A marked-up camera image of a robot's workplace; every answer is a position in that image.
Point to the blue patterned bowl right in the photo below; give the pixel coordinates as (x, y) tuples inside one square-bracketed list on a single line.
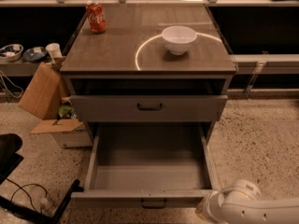
[(34, 55)]

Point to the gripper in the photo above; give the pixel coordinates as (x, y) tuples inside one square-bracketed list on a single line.
[(212, 204)]

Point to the green snack bag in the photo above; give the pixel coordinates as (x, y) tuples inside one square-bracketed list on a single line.
[(67, 112)]

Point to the grey top drawer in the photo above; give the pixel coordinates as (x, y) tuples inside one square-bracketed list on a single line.
[(141, 108)]

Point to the blue patterned bowl left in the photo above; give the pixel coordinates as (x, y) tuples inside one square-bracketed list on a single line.
[(11, 53)]

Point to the open cardboard box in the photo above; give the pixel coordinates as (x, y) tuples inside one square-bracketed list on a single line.
[(42, 98)]

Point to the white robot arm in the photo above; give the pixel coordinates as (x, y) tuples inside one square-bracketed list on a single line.
[(242, 203)]

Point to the blue patterned bowl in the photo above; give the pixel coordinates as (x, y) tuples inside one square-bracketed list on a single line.
[(11, 53), (34, 55)]

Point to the white ceramic bowl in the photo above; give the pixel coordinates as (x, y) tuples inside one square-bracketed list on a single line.
[(178, 39)]

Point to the clear plastic bottle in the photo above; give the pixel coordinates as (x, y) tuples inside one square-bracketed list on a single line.
[(47, 205)]

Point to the red Coca-Cola can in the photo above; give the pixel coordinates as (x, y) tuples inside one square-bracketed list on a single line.
[(96, 17)]

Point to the white paper cup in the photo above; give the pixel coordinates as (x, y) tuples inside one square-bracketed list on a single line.
[(54, 50)]

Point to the grey drawer cabinet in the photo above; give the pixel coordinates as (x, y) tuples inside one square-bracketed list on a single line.
[(130, 57)]

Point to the grey drawer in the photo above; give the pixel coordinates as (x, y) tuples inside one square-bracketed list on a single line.
[(141, 108), (147, 166)]

